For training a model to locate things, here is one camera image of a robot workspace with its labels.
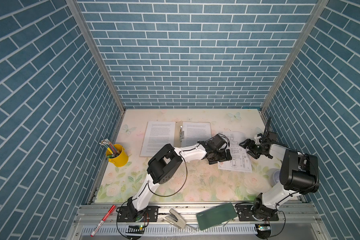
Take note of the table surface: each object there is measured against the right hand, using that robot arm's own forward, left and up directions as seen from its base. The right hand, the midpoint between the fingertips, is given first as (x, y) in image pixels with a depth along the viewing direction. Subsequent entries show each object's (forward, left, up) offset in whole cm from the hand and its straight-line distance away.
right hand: (243, 145), depth 96 cm
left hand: (-12, +11, +1) cm, 16 cm away
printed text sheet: (+11, +33, -4) cm, 35 cm away
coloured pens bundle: (-15, +79, +10) cm, 81 cm away
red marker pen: (-47, +73, -1) cm, 87 cm away
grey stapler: (-43, +39, 0) cm, 58 cm away
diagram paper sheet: (-9, +2, -3) cm, 10 cm away
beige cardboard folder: (+7, +42, -1) cm, 43 cm away
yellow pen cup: (-18, +73, +5) cm, 75 cm away
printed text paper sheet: (+6, +58, -2) cm, 59 cm away
